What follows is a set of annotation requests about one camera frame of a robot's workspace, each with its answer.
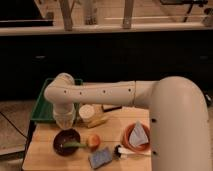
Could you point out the wooden table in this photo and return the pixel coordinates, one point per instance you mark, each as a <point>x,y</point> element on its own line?
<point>41,156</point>

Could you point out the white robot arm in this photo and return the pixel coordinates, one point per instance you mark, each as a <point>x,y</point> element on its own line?
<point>180,136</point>

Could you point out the blue grey sponge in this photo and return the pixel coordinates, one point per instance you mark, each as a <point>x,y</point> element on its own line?
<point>100,158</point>

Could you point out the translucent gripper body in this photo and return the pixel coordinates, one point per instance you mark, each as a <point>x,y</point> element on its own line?
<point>65,121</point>

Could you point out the black white dish brush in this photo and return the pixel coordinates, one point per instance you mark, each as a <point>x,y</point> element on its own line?
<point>123,152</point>

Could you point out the green plastic tray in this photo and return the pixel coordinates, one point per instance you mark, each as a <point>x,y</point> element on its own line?
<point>42,111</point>

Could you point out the orange round fruit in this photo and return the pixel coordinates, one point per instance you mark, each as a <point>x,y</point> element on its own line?
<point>93,141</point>

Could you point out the white cup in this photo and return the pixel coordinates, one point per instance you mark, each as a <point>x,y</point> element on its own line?
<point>86,112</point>

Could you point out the green pepper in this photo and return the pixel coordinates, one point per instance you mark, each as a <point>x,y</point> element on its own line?
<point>74,144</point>

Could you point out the dark purple bowl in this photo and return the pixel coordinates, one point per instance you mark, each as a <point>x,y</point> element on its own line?
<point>65,136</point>

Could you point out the grey folded cloth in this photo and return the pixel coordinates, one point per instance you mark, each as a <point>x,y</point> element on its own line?
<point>138,135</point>

